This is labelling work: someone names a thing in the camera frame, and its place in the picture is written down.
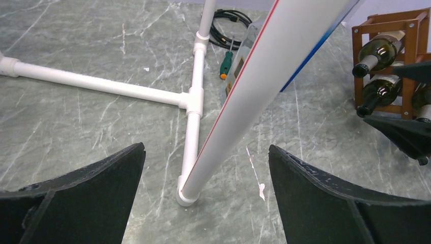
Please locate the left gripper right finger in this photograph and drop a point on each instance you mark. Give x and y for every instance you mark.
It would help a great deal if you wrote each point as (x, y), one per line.
(318, 207)

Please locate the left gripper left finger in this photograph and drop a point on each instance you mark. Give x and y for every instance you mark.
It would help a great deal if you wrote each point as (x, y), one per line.
(91, 204)

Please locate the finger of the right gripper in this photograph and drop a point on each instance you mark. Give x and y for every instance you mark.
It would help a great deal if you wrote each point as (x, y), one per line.
(411, 136)
(419, 72)

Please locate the dark wine bottle cream label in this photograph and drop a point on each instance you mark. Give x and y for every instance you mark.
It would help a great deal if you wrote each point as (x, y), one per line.
(382, 90)

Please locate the green wine bottle silver neck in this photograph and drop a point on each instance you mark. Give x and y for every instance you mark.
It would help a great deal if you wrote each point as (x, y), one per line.
(379, 53)

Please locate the dark green wine bottle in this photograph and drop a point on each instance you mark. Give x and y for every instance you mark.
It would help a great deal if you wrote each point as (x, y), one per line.
(421, 103)

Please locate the tall blue liquid bottle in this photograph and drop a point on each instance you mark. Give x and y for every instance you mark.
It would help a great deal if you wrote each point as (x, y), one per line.
(344, 13)

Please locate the brown wooden wine rack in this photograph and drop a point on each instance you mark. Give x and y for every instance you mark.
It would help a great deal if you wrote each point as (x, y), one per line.
(415, 23)

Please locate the clear square liquor bottle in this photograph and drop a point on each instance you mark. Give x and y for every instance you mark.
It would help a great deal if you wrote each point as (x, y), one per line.
(239, 58)

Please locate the green handled screwdriver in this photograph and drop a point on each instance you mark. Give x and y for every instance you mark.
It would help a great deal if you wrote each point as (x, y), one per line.
(227, 62)

